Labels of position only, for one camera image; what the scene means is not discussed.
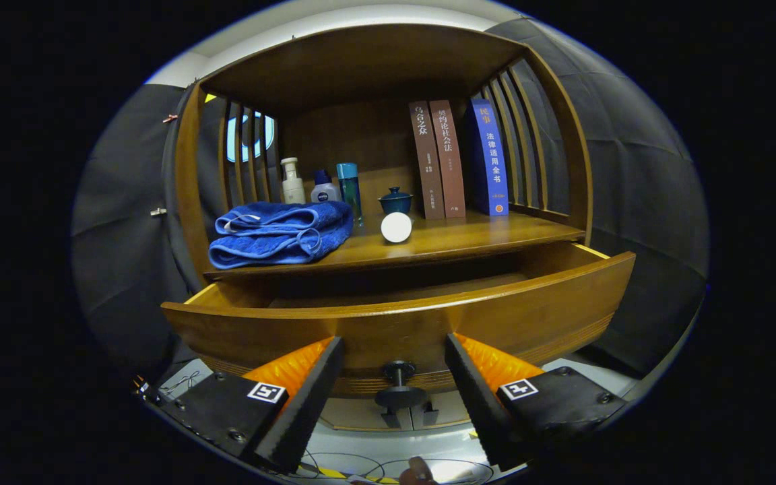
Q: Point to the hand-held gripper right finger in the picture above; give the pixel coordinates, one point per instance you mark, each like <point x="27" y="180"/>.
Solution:
<point x="479" y="397"/>

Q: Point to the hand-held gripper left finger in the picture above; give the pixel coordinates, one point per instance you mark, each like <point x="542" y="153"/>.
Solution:
<point x="307" y="411"/>

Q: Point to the wooden drawer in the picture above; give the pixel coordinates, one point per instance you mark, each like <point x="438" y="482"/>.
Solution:
<point x="395" y="323"/>

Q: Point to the white facial cleanser tube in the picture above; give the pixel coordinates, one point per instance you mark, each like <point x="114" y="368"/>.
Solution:
<point x="396" y="228"/>

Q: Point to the wooden cabinet door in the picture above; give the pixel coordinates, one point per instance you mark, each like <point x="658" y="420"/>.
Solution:
<point x="452" y="411"/>
<point x="354" y="414"/>

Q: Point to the wooden countertop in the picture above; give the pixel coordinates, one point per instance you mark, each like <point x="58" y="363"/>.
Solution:
<point x="455" y="236"/>

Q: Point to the wooden cabinet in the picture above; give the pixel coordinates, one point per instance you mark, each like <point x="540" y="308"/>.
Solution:
<point x="361" y="67"/>

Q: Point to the blue folded towel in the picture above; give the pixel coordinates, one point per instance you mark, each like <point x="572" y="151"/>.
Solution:
<point x="273" y="236"/>

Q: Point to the dark blue lidded teacup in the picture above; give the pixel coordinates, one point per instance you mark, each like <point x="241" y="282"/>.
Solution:
<point x="396" y="201"/>

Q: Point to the white bottle with blue cap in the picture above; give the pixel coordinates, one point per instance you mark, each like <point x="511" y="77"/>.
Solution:
<point x="324" y="192"/>

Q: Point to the white pump bottle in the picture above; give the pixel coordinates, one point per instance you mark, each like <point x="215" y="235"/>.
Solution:
<point x="292" y="188"/>

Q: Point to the tall teal bottle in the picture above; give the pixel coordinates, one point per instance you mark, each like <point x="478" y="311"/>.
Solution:
<point x="349" y="188"/>

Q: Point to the black backdrop cloth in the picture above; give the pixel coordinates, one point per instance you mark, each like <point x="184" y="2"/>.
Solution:
<point x="125" y="269"/>

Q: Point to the blue book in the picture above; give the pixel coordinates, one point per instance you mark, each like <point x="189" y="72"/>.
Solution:
<point x="492" y="158"/>

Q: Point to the reddish brown book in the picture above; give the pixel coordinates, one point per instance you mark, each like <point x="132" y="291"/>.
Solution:
<point x="448" y="158"/>

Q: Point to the dark brown book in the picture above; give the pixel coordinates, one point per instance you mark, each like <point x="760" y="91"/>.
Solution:
<point x="427" y="162"/>

